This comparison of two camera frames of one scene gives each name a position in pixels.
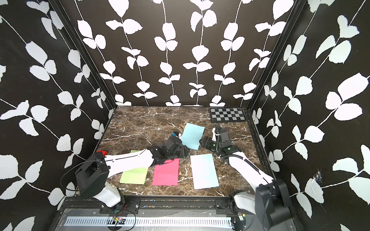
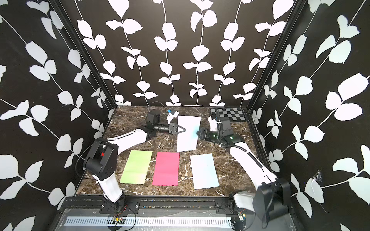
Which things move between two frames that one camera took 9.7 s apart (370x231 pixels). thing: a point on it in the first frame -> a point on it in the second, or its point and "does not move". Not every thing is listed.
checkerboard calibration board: x=227 y=114 does not move
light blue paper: x=203 y=171 does not move
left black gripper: x=183 y=151 -> x=173 y=129
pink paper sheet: x=167 y=173 does not move
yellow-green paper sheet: x=135 y=176 does not move
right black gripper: x=206 y=143 -> x=206 y=134
